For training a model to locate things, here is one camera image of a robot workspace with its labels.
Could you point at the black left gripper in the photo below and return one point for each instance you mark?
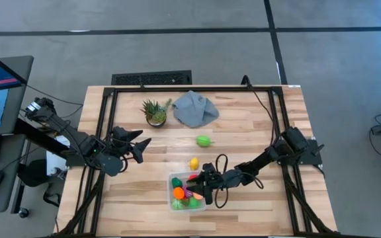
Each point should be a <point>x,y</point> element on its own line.
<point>121,142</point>

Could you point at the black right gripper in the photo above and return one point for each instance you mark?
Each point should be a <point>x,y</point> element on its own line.
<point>218,180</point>

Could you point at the red toy bell pepper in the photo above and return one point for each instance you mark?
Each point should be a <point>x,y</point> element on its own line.
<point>192,177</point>

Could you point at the peach coloured toy peach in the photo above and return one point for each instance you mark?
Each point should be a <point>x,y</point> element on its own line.
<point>197,196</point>

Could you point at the bright green toy fruit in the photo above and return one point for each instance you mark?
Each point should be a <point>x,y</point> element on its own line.
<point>194,202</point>

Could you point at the orange toy orange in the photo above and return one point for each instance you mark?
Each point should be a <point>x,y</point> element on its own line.
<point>178,192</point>

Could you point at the dark green toy pepper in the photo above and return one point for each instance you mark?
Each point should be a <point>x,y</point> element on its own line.
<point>177,182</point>

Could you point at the light green round toy fruit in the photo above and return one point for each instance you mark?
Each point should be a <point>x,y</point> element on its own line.
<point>176,204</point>

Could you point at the clear plastic tupperware container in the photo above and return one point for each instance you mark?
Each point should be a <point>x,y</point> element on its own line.
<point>171,198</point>

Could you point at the green oval toy fruit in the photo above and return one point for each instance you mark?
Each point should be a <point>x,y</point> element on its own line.
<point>203,141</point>

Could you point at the grey cloth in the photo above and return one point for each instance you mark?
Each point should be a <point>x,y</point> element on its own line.
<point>195,109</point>

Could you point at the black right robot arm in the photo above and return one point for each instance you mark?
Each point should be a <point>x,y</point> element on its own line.
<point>260,162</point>

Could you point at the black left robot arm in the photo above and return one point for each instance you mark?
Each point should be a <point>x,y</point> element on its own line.
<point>65,130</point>

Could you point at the yellow toy lemon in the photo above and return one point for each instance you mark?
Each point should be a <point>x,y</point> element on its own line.
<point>194,163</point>

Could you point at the small potted succulent plant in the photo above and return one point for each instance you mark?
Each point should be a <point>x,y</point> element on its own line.
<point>156,114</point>

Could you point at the black floor vent grille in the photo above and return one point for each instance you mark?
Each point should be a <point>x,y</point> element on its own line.
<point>151,77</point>

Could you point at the white paper sheet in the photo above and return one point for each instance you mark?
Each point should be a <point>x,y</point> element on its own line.
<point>55,162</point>

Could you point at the black diagonal support bar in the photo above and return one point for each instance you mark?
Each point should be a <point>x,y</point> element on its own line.
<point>38,135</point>

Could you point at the black rounded bag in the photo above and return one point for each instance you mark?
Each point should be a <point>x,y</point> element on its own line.
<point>33,172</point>

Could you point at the grey desk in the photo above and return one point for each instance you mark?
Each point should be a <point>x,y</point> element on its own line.
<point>18,99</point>

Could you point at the black caster wheel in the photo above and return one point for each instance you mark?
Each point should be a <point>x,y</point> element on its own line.
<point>23,212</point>

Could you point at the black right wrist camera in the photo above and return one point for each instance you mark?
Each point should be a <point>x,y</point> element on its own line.
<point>209,199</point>

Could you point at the black aluminium table frame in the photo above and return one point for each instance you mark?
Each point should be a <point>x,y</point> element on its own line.
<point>194,89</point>

